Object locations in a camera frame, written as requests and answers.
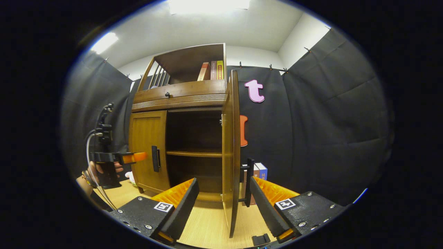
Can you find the reddish brown thick book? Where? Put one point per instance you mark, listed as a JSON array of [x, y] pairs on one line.
[[256, 171]]

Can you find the pink and white toy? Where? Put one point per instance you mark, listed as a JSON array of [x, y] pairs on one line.
[[130, 177]]

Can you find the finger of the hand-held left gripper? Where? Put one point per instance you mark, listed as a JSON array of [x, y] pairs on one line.
[[136, 157]]

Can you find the large ceiling light panel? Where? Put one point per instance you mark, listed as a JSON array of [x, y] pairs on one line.
[[207, 6]]

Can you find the blue thick book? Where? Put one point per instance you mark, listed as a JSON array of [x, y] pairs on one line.
[[263, 172]]

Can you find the black backdrop cloth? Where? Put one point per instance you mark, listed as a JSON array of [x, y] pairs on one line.
[[328, 121]]

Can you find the wooden inner shelf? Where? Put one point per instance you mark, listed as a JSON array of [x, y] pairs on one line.
[[193, 153]]

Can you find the red book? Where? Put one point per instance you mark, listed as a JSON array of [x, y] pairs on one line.
[[204, 72]]

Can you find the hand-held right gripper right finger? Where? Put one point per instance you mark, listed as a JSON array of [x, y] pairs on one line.
[[266, 211]]

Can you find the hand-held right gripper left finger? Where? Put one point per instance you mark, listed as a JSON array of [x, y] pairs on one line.
[[181, 211]]

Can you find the wooden double-door shoe cabinet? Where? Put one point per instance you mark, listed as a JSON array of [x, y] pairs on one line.
[[180, 97]]

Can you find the small ceiling light panel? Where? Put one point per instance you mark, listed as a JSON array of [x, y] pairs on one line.
[[104, 43]]

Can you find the wooden shoe cabinet door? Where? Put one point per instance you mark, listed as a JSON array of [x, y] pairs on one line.
[[231, 155], [145, 145]]

